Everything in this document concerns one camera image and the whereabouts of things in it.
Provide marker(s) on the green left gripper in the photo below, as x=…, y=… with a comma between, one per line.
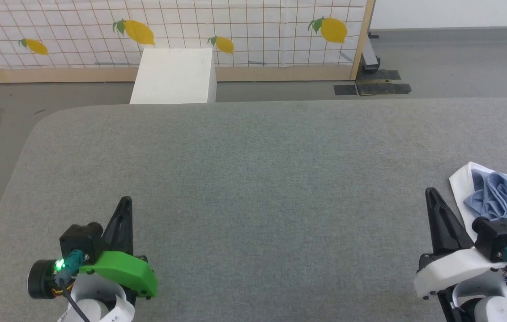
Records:
x=132, y=273

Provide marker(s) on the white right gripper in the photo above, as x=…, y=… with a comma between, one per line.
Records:
x=450, y=270

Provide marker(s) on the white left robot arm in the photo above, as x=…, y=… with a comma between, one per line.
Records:
x=96, y=308

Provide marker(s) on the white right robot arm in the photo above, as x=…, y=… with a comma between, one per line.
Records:
x=490, y=308

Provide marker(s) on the long black floor mat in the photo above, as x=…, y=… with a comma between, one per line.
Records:
x=385, y=89

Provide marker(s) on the white box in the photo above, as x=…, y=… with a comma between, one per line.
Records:
x=172, y=76

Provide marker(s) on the black mat under partition foot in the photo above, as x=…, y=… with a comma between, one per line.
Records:
x=387, y=74

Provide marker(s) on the small black floor mat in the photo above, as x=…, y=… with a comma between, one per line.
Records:
x=345, y=90

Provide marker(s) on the metal partition foot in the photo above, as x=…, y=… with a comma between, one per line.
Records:
x=369, y=56

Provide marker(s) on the lemon print partition panel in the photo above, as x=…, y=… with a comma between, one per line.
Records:
x=235, y=22

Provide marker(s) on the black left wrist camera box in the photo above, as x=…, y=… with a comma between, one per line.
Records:
x=78, y=239

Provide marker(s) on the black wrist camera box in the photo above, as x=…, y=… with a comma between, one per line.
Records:
x=499, y=235
x=78, y=239

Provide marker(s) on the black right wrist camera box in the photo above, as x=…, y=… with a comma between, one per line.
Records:
x=499, y=235

